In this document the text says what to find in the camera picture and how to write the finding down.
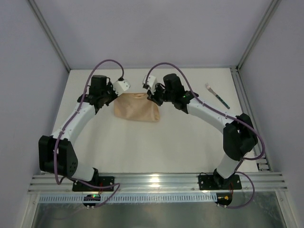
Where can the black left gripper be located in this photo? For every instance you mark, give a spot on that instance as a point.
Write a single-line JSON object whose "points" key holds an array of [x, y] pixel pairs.
{"points": [[110, 95]]}

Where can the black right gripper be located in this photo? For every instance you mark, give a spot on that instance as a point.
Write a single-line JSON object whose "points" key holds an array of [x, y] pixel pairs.
{"points": [[155, 95]]}

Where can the beige cloth napkin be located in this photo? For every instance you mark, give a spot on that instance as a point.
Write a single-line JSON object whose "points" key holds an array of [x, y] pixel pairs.
{"points": [[136, 107]]}

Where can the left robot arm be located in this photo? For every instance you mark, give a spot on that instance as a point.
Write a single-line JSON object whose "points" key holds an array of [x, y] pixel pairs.
{"points": [[56, 152]]}

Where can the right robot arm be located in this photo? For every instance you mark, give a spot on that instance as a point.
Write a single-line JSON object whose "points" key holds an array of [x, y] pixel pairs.
{"points": [[238, 135]]}

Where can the left controller board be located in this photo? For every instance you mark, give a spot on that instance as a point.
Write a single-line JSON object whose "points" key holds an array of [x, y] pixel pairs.
{"points": [[91, 200]]}

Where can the controller board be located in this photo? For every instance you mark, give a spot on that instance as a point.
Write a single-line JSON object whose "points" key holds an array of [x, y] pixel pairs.
{"points": [[91, 200], [223, 200]]}

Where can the right controller board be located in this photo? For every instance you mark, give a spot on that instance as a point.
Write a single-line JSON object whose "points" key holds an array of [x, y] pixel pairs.
{"points": [[223, 200]]}

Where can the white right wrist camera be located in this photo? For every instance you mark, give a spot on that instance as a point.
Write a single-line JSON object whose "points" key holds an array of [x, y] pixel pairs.
{"points": [[149, 83]]}

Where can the green handled fork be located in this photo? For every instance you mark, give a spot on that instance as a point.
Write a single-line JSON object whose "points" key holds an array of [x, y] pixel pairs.
{"points": [[208, 87]]}

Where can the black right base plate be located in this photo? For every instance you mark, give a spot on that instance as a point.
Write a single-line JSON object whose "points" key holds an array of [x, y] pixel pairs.
{"points": [[216, 182]]}

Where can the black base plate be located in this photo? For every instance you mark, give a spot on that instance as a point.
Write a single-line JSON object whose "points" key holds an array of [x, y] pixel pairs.
{"points": [[104, 184], [216, 182]]}

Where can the left rear aluminium post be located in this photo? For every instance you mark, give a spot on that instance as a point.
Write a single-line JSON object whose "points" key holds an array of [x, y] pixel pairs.
{"points": [[48, 32]]}

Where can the aluminium post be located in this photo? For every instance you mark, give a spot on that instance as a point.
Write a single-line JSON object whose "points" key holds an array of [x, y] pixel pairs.
{"points": [[270, 11], [48, 32]]}

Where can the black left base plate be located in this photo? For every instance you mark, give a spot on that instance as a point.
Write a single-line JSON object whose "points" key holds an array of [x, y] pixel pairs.
{"points": [[104, 184]]}

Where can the slotted cable duct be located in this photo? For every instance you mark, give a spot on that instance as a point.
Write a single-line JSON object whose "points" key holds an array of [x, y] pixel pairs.
{"points": [[132, 198]]}

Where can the aluminium frame rail right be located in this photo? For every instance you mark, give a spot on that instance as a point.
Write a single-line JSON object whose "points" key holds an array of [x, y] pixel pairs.
{"points": [[263, 164]]}

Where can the front aluminium rail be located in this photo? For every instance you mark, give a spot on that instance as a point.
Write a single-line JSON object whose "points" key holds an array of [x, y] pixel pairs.
{"points": [[159, 182]]}

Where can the right rear aluminium post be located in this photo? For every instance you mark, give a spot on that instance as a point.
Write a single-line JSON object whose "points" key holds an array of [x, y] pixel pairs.
{"points": [[270, 11]]}

